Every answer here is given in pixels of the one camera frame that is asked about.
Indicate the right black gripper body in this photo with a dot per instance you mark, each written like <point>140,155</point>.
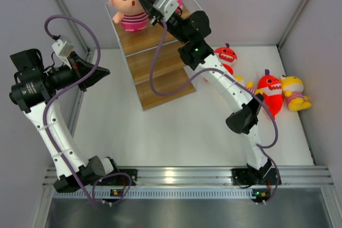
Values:
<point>175,30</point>

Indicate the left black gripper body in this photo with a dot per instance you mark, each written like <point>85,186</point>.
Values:
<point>63,76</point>

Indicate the yellow plush toy striped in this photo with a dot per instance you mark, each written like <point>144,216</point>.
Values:
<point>248,85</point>

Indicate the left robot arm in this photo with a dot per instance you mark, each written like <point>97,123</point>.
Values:
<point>35,93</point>

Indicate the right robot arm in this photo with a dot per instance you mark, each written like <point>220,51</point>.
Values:
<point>199,56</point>

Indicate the red shark plush left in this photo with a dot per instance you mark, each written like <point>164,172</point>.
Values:
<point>227,57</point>

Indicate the red shark plush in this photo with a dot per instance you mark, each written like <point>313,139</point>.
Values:
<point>227,57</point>
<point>271,89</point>

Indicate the red shark plush right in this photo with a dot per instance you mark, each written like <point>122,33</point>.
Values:
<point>271,89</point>

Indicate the yellow plush toy right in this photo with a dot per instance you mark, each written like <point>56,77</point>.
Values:
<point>293,91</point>

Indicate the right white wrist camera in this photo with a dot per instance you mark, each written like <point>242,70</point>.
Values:
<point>164,9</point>

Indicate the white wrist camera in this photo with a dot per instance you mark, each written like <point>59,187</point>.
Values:
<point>62,47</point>
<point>164,9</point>

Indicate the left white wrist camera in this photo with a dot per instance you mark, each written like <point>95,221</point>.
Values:
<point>62,47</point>

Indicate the white wire wooden shelf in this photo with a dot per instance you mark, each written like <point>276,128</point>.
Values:
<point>169,74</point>

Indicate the aluminium frame post left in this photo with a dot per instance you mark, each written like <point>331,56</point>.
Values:
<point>79,38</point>

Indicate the aluminium frame post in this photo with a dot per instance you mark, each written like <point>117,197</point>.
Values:
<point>79,38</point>
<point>292,22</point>

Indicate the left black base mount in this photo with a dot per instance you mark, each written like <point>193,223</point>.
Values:
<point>122,180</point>

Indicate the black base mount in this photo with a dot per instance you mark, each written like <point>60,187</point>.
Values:
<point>245,178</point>
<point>122,180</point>

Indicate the aluminium frame post right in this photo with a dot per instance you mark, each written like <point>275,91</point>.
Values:
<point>292,22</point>

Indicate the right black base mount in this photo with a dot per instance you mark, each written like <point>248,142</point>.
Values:
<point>245,178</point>

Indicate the aluminium mounting rail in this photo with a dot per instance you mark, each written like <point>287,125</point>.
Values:
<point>209,183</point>

